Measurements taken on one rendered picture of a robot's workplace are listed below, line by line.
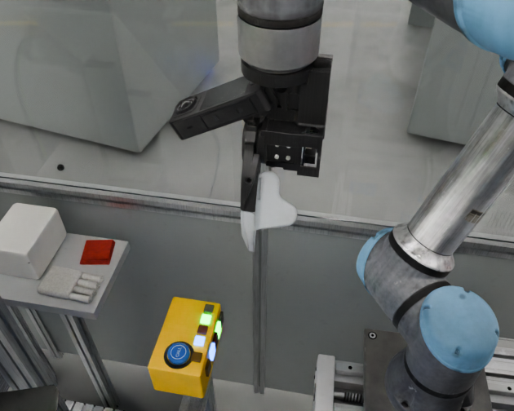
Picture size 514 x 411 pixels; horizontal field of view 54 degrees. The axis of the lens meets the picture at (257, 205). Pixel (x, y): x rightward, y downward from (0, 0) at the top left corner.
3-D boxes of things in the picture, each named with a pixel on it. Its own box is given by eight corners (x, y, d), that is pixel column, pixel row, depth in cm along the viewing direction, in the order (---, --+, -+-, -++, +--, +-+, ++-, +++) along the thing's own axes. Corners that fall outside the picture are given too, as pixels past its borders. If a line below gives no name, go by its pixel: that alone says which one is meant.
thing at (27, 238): (16, 227, 144) (2, 199, 136) (68, 234, 142) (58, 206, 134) (-17, 273, 132) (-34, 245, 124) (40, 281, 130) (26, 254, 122)
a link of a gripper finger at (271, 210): (290, 262, 52) (301, 175, 51) (235, 255, 53) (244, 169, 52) (293, 256, 55) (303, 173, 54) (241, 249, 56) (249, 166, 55)
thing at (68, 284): (54, 268, 133) (51, 263, 131) (106, 279, 131) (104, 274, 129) (37, 294, 127) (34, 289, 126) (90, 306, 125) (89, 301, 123)
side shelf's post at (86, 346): (110, 399, 196) (48, 265, 138) (119, 402, 195) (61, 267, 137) (106, 410, 193) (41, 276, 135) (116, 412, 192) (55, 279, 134)
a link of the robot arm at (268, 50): (228, 26, 42) (247, -12, 48) (230, 75, 45) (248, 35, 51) (318, 33, 41) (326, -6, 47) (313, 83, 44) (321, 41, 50)
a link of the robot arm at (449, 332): (434, 408, 78) (458, 364, 69) (385, 338, 87) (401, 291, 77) (494, 378, 82) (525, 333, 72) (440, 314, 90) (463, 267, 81)
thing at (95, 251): (86, 242, 140) (85, 237, 138) (116, 242, 140) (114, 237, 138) (79, 264, 134) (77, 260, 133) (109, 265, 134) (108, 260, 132)
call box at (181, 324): (178, 323, 109) (172, 294, 101) (223, 330, 107) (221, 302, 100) (154, 394, 97) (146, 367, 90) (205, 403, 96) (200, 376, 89)
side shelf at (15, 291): (13, 232, 147) (10, 224, 145) (130, 248, 142) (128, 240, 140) (-35, 298, 130) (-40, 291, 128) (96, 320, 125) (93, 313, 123)
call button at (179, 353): (171, 345, 94) (170, 340, 93) (192, 348, 93) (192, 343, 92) (165, 364, 91) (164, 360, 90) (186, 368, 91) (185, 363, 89)
